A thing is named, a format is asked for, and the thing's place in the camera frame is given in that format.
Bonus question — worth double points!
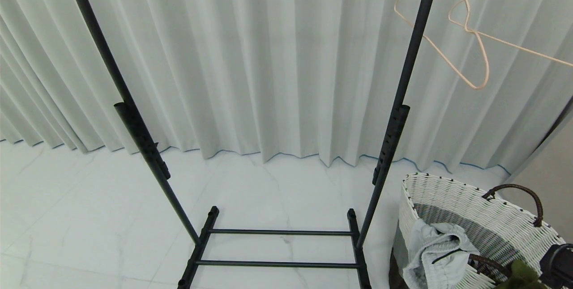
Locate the white curtain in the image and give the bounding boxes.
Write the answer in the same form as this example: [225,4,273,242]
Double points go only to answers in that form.
[0,0,573,176]

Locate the green printed t-shirt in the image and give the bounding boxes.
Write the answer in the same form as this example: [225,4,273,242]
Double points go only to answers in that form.
[495,259,547,289]

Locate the pink clothes hanger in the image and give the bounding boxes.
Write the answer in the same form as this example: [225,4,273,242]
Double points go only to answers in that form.
[449,0,573,67]
[394,0,490,90]

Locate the white laundry basket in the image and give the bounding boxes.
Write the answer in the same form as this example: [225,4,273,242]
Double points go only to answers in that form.
[389,173,565,289]

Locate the pale grey shorts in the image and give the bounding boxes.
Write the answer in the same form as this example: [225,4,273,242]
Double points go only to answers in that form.
[402,220,480,289]

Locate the black clothes rack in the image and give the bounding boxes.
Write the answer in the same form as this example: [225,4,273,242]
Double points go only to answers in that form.
[62,0,443,289]

